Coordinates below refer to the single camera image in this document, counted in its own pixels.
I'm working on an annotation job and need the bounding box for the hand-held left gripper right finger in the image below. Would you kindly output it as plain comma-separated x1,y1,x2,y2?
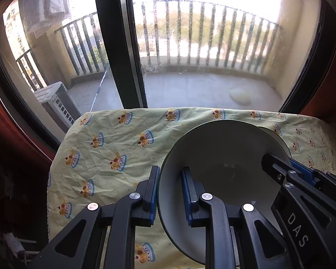
181,167,300,269

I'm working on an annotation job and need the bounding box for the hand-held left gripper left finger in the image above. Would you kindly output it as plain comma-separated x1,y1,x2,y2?
26,165,161,269

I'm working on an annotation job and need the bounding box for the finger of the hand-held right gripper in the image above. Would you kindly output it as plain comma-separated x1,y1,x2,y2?
290,158,336,199
261,154,293,187

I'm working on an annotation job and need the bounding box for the large dark rimmed bowl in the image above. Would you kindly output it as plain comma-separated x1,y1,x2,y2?
157,120,293,265

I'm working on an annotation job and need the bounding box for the yellow printed tablecloth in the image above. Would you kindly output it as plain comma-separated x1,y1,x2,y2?
47,107,336,269

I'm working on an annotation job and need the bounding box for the red curtain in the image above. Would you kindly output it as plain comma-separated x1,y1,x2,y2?
0,88,55,174
298,31,336,126

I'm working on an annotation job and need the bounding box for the thin white pole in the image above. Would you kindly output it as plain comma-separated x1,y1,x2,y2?
90,70,108,113

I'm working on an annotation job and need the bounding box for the outdoor air conditioner unit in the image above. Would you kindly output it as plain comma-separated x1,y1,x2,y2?
34,81,83,133

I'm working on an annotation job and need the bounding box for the balcony railing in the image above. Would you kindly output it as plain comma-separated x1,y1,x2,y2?
15,0,283,90

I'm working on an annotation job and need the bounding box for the hanging white cloth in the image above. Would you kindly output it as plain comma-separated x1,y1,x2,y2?
18,0,73,38

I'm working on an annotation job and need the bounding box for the black window frame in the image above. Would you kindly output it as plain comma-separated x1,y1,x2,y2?
0,0,336,150

